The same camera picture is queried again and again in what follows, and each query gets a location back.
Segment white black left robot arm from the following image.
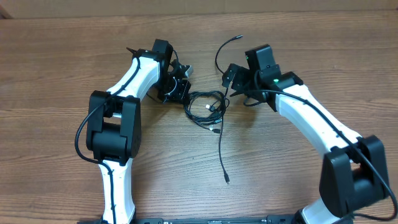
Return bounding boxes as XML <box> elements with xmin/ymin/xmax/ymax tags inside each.
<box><xmin>75</xmin><ymin>39</ymin><xmax>192</xmax><ymax>223</ymax></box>

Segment cardboard back wall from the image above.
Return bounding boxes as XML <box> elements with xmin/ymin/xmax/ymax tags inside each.
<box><xmin>1</xmin><ymin>0</ymin><xmax>397</xmax><ymax>19</ymax></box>

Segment long black usb cable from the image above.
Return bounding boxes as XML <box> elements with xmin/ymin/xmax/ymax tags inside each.
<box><xmin>214</xmin><ymin>34</ymin><xmax>244</xmax><ymax>185</ymax></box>

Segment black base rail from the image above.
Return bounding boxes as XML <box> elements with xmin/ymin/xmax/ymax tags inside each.
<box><xmin>130</xmin><ymin>215</ymin><xmax>305</xmax><ymax>224</ymax></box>

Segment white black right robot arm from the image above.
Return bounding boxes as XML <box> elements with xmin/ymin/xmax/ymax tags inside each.
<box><xmin>222</xmin><ymin>45</ymin><xmax>397</xmax><ymax>223</ymax></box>

